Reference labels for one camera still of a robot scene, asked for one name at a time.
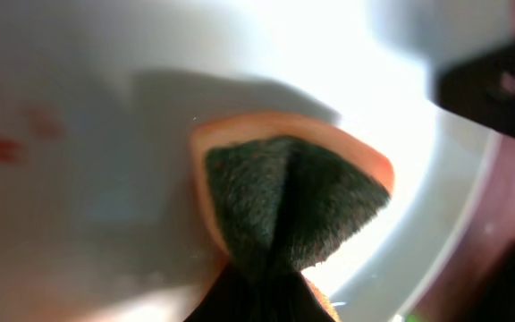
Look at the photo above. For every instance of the orange green scrub sponge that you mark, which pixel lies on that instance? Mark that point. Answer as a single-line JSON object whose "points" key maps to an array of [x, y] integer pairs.
{"points": [[281, 192]]}

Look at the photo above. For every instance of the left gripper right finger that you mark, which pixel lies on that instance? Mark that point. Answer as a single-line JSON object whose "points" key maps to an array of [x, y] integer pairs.
{"points": [[296, 302]]}

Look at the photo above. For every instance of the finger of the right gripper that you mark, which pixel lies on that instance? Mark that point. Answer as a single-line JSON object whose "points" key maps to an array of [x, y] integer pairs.
{"points": [[481, 89]]}

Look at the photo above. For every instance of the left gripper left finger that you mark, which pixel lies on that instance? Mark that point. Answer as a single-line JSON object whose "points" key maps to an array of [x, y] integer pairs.
{"points": [[231, 298]]}

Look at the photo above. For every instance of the light blue plate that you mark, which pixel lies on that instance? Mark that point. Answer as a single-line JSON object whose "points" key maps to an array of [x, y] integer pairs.
{"points": [[98, 221]]}

